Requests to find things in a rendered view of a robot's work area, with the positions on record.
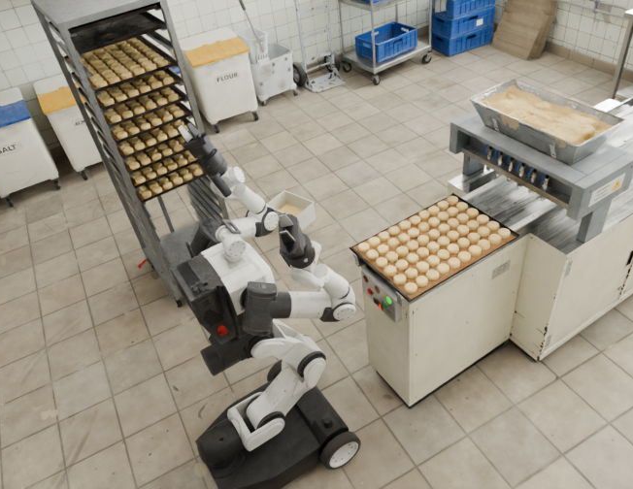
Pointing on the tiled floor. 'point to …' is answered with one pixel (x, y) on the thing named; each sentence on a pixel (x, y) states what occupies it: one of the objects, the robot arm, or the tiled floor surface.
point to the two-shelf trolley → (374, 42)
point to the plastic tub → (296, 206)
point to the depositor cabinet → (572, 260)
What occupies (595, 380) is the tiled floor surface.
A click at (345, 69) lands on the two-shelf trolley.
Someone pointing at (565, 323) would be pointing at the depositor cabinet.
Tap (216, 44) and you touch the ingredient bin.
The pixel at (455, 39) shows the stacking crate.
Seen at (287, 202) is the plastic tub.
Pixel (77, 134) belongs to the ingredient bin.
